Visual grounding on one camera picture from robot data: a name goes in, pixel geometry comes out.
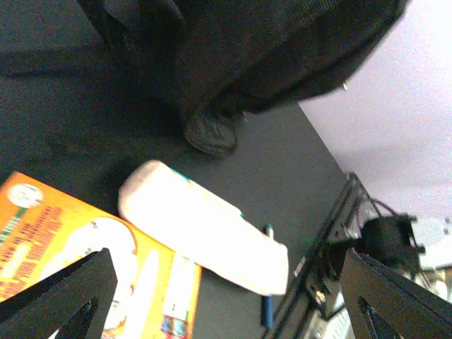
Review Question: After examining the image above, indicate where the black student bag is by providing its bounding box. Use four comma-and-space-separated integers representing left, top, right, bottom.
80, 1, 408, 157

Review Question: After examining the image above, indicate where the black front rail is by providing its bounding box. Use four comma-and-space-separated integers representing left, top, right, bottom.
261, 172, 369, 338

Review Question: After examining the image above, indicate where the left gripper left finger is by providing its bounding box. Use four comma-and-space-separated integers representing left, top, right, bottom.
1, 248, 117, 338

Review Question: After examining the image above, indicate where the cream fabric pencil case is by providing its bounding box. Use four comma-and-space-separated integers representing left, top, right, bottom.
118, 160, 289, 295

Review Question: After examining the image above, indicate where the orange thick book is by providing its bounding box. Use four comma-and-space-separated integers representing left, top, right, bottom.
1, 172, 201, 338

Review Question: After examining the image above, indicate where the green cap marker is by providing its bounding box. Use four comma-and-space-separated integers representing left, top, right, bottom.
265, 224, 274, 239

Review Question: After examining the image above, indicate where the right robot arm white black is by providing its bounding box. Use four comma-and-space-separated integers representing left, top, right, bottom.
355, 214, 425, 274

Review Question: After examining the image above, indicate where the blue cap marker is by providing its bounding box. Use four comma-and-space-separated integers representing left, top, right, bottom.
261, 295, 273, 330

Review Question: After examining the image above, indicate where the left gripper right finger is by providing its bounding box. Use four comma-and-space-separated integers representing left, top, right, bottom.
340, 249, 451, 338

